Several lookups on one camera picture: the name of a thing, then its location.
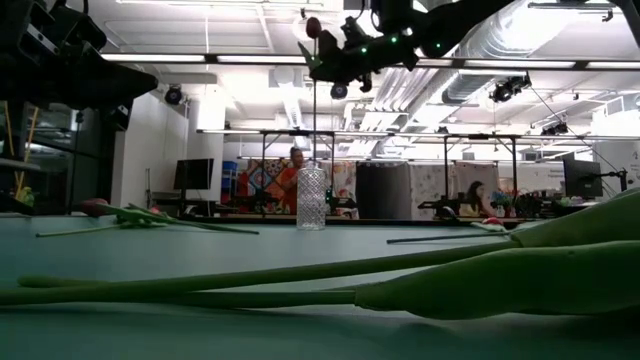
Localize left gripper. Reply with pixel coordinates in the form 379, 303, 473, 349
0, 0, 159, 132

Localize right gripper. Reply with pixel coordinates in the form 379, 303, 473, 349
309, 22, 421, 85

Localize bright red tulip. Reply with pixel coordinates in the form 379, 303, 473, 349
35, 198, 169, 238
386, 216, 514, 245

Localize black tulip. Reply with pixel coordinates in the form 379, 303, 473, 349
17, 187, 640, 294
99, 202, 260, 235

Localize tall textured clear vase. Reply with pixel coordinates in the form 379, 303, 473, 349
296, 160, 327, 231

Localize long ceiling light bar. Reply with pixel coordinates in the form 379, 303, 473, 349
99, 52, 640, 71

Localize black round spotlight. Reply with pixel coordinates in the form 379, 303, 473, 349
163, 84, 184, 106

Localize black computer monitor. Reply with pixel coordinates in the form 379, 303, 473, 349
562, 158, 605, 200
173, 158, 215, 191

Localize pink floral fabric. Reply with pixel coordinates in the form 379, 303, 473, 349
327, 160, 359, 219

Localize person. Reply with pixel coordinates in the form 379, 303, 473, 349
458, 180, 496, 219
279, 146, 307, 216

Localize dark grey curtain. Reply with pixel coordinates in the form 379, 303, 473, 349
355, 161, 412, 220

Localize colourful patterned fabric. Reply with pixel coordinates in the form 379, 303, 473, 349
238, 158, 294, 214

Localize white floral curtain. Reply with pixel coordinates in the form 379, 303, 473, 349
409, 162, 501, 219

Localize turquoise table mat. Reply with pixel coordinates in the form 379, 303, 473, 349
0, 213, 640, 360

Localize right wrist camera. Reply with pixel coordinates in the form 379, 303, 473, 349
329, 72, 374, 100

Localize black station frame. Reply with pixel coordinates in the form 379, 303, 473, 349
443, 133, 520, 211
259, 129, 337, 217

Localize silver air duct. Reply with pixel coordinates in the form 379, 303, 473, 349
442, 0, 640, 105

